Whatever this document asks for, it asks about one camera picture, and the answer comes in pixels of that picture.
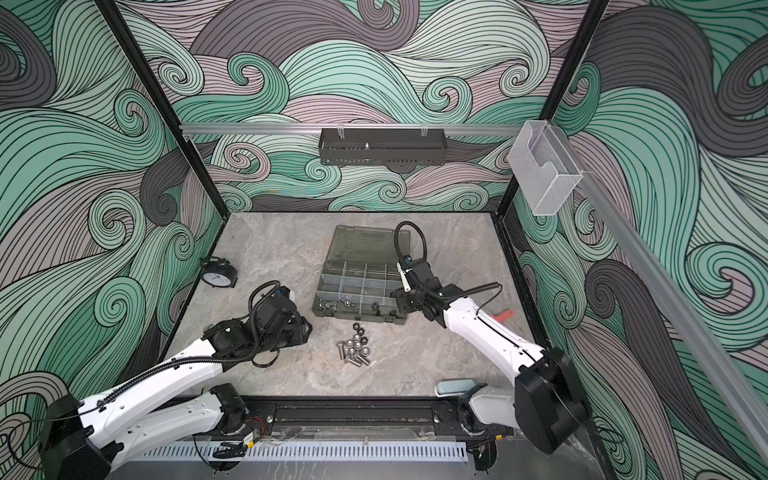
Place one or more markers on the aluminium rail back wall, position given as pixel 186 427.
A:
pixel 274 128

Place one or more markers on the black corner frame post left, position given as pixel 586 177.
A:
pixel 120 30

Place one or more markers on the white slotted cable duct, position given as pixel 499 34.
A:
pixel 312 451

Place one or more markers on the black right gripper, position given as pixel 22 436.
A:
pixel 401 294

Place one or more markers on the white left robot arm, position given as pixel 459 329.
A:
pixel 90 438

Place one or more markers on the pale blue rectangular case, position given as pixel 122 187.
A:
pixel 454 387

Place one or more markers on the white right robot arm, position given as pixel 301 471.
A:
pixel 547 401

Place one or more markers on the black perforated wall tray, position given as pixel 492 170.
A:
pixel 400 149

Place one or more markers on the smoky clear compartment organizer box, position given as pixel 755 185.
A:
pixel 359 277

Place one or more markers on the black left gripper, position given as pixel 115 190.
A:
pixel 301 330

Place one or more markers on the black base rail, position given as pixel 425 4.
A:
pixel 442 416

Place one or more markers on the black alarm clock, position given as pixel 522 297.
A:
pixel 218 272

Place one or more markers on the pile of screws and nuts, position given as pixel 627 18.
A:
pixel 355 350

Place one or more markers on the clear acrylic wall holder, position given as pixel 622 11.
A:
pixel 545 165

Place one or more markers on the black corner frame post right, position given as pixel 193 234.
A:
pixel 573 57

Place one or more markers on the black corner frame post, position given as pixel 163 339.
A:
pixel 573 57
pixel 120 30

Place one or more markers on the red plastic scoop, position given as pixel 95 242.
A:
pixel 504 316

